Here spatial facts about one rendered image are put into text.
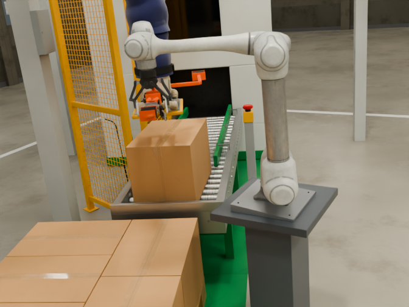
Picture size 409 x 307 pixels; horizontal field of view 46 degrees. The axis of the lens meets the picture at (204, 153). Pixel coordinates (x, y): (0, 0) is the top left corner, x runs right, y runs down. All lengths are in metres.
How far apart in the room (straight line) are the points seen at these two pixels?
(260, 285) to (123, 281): 0.74
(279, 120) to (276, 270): 0.84
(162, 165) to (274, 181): 0.97
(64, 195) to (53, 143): 0.42
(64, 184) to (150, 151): 1.15
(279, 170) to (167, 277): 0.73
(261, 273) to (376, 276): 0.96
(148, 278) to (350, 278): 1.43
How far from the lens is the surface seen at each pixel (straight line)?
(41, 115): 3.75
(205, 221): 2.94
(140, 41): 2.02
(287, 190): 2.14
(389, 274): 3.35
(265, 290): 2.66
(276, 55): 1.96
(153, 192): 3.00
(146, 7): 2.72
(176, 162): 2.89
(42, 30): 3.63
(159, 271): 2.40
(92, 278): 2.45
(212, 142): 4.21
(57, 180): 3.88
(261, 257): 2.56
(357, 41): 5.53
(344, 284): 3.22
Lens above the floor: 1.81
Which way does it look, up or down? 19 degrees down
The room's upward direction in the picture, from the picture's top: 6 degrees counter-clockwise
